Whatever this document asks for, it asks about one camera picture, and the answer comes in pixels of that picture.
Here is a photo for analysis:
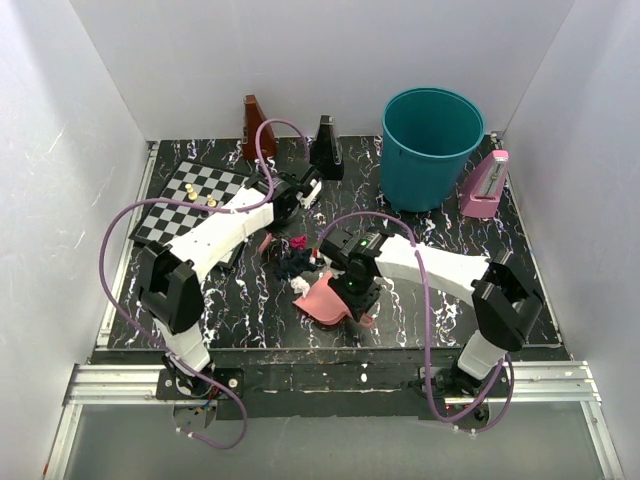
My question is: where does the pink dustpan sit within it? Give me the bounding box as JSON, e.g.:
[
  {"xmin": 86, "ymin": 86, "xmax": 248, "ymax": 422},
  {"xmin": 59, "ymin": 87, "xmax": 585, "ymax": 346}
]
[{"xmin": 293, "ymin": 271, "xmax": 375, "ymax": 328}]

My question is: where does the pink hand brush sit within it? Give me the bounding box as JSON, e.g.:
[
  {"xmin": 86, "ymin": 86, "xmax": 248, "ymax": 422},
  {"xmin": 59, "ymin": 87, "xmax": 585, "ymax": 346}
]
[{"xmin": 258, "ymin": 233, "xmax": 273, "ymax": 254}]

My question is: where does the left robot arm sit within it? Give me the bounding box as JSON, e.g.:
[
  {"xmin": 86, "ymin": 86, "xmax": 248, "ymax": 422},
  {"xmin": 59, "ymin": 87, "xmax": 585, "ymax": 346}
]
[{"xmin": 138, "ymin": 166, "xmax": 322, "ymax": 400}]

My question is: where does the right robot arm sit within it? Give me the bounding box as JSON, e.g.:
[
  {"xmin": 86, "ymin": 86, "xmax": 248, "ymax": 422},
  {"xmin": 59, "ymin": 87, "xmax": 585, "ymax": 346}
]
[{"xmin": 320, "ymin": 229, "xmax": 544, "ymax": 398}]

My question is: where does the black metronome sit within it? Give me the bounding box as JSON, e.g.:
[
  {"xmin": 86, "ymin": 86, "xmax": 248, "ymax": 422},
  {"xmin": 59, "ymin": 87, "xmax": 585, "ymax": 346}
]
[{"xmin": 310, "ymin": 115, "xmax": 344, "ymax": 181}]

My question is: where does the white paper scrap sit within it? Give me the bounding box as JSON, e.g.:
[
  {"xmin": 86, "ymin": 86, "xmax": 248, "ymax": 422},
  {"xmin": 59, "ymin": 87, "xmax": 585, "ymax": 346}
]
[{"xmin": 289, "ymin": 276, "xmax": 311, "ymax": 297}]

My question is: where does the black paper scrap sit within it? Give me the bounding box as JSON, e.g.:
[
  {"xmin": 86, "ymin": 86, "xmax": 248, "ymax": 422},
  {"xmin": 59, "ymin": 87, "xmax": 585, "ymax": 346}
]
[{"xmin": 274, "ymin": 249, "xmax": 321, "ymax": 281}]

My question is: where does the brown metronome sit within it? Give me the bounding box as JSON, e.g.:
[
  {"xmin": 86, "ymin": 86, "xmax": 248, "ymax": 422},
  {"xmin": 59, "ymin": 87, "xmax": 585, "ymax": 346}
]
[{"xmin": 242, "ymin": 95, "xmax": 277, "ymax": 162}]

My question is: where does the teal plastic bin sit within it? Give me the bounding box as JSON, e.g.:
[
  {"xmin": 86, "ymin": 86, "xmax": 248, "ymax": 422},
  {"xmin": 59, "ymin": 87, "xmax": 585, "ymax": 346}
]
[{"xmin": 380, "ymin": 87, "xmax": 485, "ymax": 213}]

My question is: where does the chessboard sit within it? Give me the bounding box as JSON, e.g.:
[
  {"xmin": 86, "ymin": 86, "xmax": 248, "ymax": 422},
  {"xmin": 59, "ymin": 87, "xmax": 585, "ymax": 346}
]
[{"xmin": 128, "ymin": 159, "xmax": 251, "ymax": 269}]

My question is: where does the pink metronome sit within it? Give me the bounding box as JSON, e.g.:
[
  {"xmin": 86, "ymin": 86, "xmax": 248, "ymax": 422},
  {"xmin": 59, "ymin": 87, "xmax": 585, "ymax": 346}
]
[{"xmin": 459, "ymin": 150, "xmax": 509, "ymax": 219}]

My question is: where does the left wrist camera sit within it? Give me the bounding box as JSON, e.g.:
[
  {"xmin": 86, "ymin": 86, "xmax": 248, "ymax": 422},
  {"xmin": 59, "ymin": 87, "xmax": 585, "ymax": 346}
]
[{"xmin": 297, "ymin": 179, "xmax": 322, "ymax": 210}]

